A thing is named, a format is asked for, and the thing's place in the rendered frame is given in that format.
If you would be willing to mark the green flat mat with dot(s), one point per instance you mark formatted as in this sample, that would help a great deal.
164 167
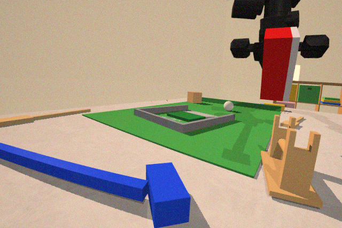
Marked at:
235 145

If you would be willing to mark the white ball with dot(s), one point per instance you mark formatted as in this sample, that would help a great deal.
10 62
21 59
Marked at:
228 105

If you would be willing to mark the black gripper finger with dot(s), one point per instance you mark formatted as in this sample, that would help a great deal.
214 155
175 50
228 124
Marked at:
258 56

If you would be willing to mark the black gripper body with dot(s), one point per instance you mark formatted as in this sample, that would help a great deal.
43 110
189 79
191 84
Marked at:
313 46

